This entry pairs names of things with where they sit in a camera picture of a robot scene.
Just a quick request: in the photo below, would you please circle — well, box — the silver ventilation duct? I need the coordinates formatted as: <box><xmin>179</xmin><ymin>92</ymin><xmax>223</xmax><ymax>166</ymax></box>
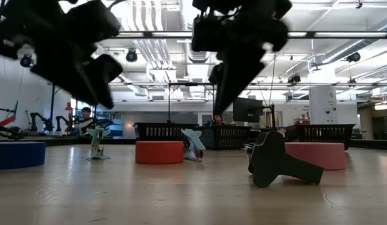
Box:
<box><xmin>321</xmin><ymin>14</ymin><xmax>387</xmax><ymax>65</ymax></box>

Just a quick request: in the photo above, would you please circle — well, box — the black computer monitor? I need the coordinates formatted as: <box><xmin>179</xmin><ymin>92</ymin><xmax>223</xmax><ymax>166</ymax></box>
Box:
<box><xmin>233</xmin><ymin>97</ymin><xmax>264</xmax><ymax>123</ymax></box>

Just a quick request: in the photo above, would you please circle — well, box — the red tape roll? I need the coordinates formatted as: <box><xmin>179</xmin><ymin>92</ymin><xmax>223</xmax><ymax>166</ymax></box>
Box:
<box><xmin>135</xmin><ymin>140</ymin><xmax>184</xmax><ymax>165</ymax></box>

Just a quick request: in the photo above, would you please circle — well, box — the black slotted plastic basket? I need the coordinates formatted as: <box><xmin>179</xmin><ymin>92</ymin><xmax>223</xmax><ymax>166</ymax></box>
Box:
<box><xmin>133</xmin><ymin>122</ymin><xmax>199</xmax><ymax>142</ymax></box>
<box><xmin>285</xmin><ymin>124</ymin><xmax>356</xmax><ymax>151</ymax></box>
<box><xmin>194</xmin><ymin>125</ymin><xmax>253</xmax><ymax>151</ymax></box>

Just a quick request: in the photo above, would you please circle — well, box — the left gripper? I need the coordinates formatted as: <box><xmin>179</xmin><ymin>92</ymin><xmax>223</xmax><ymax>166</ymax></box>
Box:
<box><xmin>0</xmin><ymin>0</ymin><xmax>124</xmax><ymax>110</ymax></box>

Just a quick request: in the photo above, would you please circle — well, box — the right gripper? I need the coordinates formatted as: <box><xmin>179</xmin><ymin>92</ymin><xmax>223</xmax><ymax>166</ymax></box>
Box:
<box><xmin>191</xmin><ymin>0</ymin><xmax>293</xmax><ymax>116</ymax></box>

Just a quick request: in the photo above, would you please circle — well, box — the pink tape roll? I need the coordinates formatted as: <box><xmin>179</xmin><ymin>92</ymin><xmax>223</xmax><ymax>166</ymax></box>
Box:
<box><xmin>284</xmin><ymin>142</ymin><xmax>346</xmax><ymax>171</ymax></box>

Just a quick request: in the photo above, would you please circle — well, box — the black staple remover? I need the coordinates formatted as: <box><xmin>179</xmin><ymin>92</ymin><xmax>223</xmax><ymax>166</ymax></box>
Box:
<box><xmin>243</xmin><ymin>130</ymin><xmax>324</xmax><ymax>189</ymax></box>

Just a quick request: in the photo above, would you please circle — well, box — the black overhead light bar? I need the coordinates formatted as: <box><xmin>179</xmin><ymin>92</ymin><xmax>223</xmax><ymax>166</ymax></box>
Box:
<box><xmin>111</xmin><ymin>30</ymin><xmax>387</xmax><ymax>40</ymax></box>

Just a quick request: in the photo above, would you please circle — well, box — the red lamp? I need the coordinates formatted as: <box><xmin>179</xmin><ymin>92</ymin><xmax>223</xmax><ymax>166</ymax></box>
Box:
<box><xmin>64</xmin><ymin>102</ymin><xmax>74</xmax><ymax>132</ymax></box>

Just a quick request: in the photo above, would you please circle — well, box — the teal staple remover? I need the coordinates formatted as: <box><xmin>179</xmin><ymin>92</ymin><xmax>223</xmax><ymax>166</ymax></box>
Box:
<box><xmin>86</xmin><ymin>127</ymin><xmax>112</xmax><ymax>161</ymax></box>
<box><xmin>180</xmin><ymin>128</ymin><xmax>206</xmax><ymax>163</ymax></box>

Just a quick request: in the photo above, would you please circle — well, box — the white pillar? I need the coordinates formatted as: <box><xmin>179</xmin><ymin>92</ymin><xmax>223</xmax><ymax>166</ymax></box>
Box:
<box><xmin>308</xmin><ymin>86</ymin><xmax>339</xmax><ymax>125</ymax></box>

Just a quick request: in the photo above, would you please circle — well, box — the thin black overhead beam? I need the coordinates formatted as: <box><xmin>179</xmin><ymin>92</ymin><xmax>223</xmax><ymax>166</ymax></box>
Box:
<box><xmin>108</xmin><ymin>82</ymin><xmax>387</xmax><ymax>89</ymax></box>

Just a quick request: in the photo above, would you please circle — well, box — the blue tape roll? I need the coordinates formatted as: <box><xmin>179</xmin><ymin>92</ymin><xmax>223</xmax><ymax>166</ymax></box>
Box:
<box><xmin>0</xmin><ymin>141</ymin><xmax>46</xmax><ymax>171</ymax></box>

